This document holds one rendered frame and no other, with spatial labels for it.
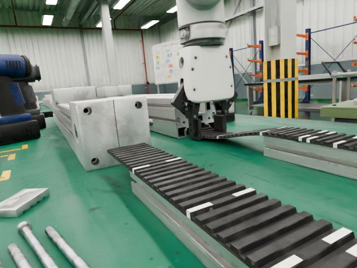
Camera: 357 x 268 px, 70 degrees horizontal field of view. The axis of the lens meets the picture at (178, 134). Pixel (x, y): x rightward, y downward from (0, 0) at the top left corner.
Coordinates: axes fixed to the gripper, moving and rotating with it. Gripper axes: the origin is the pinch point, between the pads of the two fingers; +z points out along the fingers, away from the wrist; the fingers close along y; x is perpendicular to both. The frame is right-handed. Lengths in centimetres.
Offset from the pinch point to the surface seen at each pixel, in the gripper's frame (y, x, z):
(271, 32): 253, 210, -65
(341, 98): 449, 230, 40
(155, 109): -5.0, 13.6, -3.5
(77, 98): -18.6, 36.0, -7.4
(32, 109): -31, 60, -5
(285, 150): -1.4, -19.2, 0.8
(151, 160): -19.2, -17.8, -1.4
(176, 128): -5.0, 4.0, -0.1
